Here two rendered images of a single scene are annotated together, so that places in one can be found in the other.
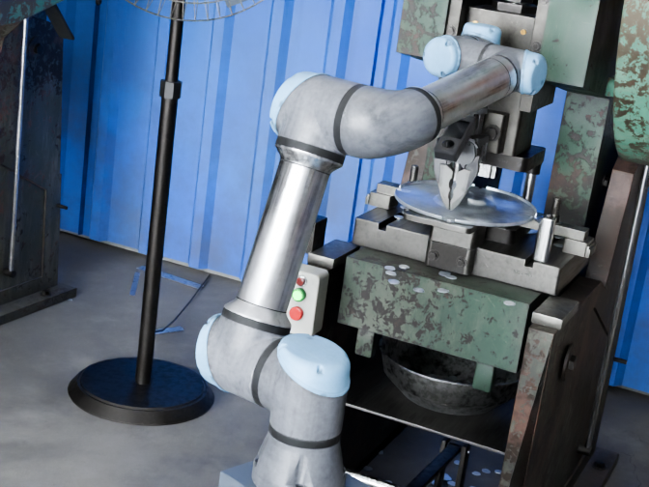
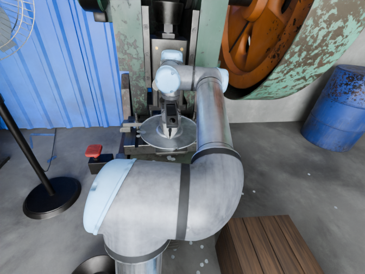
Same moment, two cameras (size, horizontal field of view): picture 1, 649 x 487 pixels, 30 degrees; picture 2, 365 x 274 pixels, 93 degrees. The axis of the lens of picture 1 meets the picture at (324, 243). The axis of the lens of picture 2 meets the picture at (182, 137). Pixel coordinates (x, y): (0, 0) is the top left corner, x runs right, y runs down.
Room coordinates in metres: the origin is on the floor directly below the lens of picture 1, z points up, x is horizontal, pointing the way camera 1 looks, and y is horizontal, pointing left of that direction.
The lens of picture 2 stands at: (1.77, 0.08, 1.27)
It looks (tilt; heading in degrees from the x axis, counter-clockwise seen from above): 36 degrees down; 325
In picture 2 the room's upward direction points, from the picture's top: 5 degrees clockwise
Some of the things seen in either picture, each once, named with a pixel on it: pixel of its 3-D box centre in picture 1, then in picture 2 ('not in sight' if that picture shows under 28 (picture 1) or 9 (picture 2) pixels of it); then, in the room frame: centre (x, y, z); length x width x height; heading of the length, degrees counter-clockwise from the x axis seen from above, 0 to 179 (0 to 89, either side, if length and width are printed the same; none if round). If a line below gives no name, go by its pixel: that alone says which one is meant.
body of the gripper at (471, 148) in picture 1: (465, 133); (170, 106); (2.35, -0.25, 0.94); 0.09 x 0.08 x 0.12; 158
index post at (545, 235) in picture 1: (545, 237); not in sight; (2.34, -0.43, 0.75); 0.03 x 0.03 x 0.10; 67
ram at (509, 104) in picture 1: (497, 76); (167, 71); (2.49, -0.31, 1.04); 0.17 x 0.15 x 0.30; 157
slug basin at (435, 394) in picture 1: (451, 374); not in sight; (2.53, -0.32, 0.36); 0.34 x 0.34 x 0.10
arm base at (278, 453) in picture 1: (301, 452); not in sight; (1.76, -0.01, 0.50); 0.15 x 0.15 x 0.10
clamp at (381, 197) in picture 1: (408, 186); (135, 120); (2.59, -0.16, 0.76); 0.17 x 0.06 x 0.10; 67
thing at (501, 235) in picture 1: (478, 219); not in sight; (2.53, -0.32, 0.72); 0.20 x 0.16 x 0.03; 67
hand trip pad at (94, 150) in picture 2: not in sight; (95, 155); (2.44, 0.07, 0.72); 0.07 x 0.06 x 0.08; 157
